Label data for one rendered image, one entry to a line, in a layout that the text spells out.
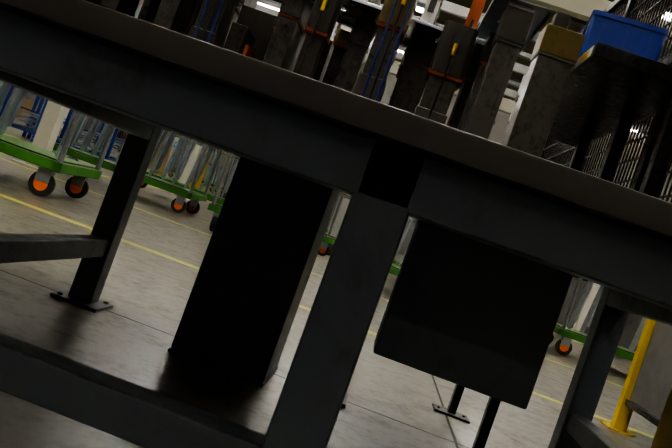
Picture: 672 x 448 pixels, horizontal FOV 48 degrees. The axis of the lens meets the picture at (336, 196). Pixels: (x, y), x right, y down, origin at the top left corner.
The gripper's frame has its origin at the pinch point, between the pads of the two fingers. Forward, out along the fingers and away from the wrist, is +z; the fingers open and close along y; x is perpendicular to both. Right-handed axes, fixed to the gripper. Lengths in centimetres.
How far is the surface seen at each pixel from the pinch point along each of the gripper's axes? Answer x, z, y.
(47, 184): -217, 95, -350
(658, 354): 163, 59, -227
